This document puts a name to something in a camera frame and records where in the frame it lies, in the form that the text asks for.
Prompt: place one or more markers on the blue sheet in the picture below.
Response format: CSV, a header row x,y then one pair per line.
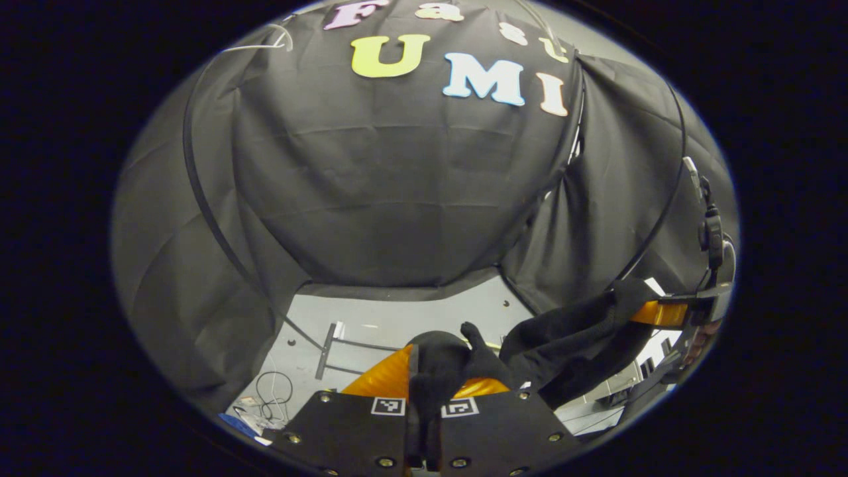
x,y
242,425

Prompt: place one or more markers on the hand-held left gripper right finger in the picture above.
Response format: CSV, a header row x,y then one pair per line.
x,y
497,430

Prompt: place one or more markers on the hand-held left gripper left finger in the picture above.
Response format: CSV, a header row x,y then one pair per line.
x,y
344,430

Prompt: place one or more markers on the black knit garment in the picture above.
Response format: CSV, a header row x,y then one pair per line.
x,y
570,338

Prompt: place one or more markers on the white plastic hanger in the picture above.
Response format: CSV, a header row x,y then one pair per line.
x,y
255,48

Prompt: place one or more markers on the black backdrop cloth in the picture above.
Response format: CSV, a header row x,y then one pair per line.
x,y
397,199

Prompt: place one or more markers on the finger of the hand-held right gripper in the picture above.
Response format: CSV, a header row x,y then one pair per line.
x,y
662,313

